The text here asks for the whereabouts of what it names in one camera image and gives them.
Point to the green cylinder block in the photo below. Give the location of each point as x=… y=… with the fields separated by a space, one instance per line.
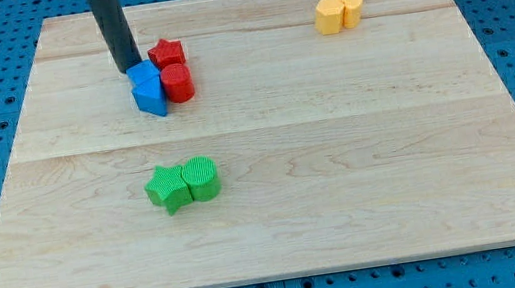
x=201 y=175

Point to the yellow heart block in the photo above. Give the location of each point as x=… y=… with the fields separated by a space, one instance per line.
x=352 y=13

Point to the blue cube block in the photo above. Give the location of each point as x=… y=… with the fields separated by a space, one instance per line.
x=142 y=72

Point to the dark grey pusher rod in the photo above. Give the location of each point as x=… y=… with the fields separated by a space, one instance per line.
x=112 y=23

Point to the red cylinder block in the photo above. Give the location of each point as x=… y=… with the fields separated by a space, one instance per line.
x=177 y=83

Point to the red star block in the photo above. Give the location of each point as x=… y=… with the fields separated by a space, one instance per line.
x=166 y=53

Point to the green star block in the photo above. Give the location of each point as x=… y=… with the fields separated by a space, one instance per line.
x=166 y=188

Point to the light wooden board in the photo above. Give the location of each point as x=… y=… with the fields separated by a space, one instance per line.
x=388 y=143

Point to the blue triangle block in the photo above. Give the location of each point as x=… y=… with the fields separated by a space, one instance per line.
x=150 y=97

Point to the yellow hexagon block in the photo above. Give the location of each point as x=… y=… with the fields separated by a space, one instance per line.
x=329 y=16

